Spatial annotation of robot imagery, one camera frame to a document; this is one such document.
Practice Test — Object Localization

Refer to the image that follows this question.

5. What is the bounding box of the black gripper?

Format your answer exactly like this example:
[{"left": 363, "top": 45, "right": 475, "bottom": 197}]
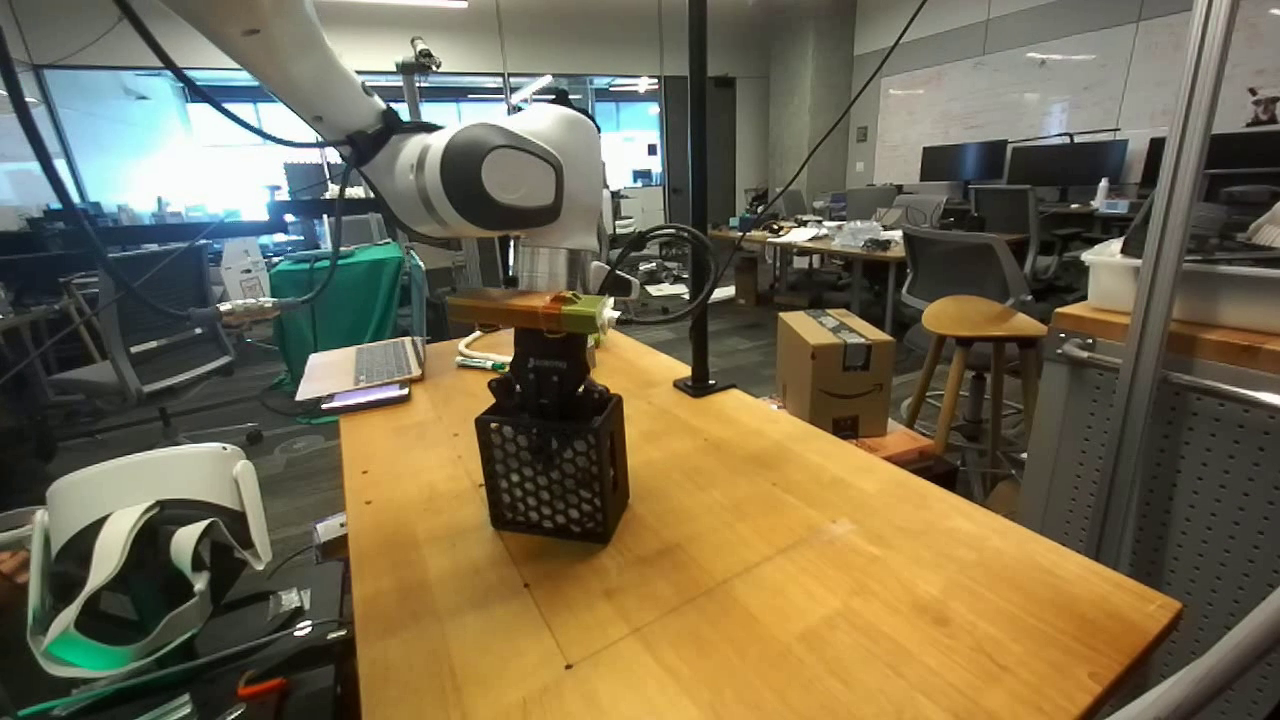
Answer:
[{"left": 498, "top": 325, "right": 598, "bottom": 418}]

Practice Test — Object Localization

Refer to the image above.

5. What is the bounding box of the small black perforated basket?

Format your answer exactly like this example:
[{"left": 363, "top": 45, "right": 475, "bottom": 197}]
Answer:
[{"left": 473, "top": 378, "right": 633, "bottom": 548}]

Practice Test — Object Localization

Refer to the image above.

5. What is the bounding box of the white curved strip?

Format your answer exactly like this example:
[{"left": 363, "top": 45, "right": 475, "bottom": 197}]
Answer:
[{"left": 452, "top": 328, "right": 521, "bottom": 375}]

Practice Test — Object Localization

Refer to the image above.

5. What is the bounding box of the dark smartphone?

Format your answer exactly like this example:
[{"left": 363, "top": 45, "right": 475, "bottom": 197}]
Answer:
[{"left": 314, "top": 378, "right": 415, "bottom": 417}]

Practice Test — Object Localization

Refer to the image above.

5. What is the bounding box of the silver laptop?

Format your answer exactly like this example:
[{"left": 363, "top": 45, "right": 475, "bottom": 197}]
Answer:
[{"left": 291, "top": 330, "right": 432, "bottom": 408}]

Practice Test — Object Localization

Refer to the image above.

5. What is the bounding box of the green cloth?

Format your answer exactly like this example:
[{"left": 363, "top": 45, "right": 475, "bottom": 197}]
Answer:
[{"left": 266, "top": 241, "right": 412, "bottom": 382}]

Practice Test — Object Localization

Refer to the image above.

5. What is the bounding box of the black pole stand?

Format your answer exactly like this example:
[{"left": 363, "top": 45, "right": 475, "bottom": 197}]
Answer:
[{"left": 671, "top": 0, "right": 734, "bottom": 401}]

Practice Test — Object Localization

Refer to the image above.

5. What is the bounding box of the cardboard box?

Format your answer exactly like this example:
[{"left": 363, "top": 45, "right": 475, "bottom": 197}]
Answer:
[{"left": 773, "top": 309, "right": 898, "bottom": 445}]

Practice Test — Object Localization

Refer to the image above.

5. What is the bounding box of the grey office chair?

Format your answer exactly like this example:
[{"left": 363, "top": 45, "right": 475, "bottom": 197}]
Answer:
[{"left": 897, "top": 229, "right": 1036, "bottom": 325}]

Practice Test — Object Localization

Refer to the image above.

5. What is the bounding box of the white VR headset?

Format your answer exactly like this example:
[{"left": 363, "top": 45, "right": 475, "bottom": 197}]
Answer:
[{"left": 19, "top": 441, "right": 274, "bottom": 682}]

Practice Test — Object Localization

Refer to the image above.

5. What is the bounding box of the wooden stool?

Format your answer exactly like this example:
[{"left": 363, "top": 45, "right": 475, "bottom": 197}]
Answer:
[{"left": 902, "top": 292, "right": 1050, "bottom": 482}]

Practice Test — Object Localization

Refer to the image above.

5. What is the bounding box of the black computer monitor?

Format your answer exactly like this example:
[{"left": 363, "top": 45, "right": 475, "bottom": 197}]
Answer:
[
  {"left": 915, "top": 136, "right": 1011, "bottom": 191},
  {"left": 1006, "top": 136, "right": 1132, "bottom": 205}
]

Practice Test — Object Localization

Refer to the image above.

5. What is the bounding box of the white plastic bin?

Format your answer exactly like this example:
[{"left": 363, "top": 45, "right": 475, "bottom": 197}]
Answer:
[{"left": 1074, "top": 234, "right": 1280, "bottom": 335}]

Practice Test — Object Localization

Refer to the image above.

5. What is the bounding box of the black metal stand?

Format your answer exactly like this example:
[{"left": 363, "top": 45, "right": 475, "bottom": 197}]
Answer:
[{"left": 1092, "top": 0, "right": 1245, "bottom": 571}]

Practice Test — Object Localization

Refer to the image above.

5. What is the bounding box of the grey pegboard cabinet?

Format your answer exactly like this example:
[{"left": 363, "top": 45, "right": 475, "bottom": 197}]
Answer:
[{"left": 1016, "top": 299, "right": 1280, "bottom": 642}]

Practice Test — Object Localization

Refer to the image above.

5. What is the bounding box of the white pipe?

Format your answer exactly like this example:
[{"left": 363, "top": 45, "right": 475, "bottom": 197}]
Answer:
[{"left": 1112, "top": 585, "right": 1280, "bottom": 720}]

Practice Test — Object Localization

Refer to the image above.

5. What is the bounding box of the black hanging cable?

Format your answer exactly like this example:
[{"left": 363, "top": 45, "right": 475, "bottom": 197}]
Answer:
[{"left": 717, "top": 0, "right": 935, "bottom": 275}]

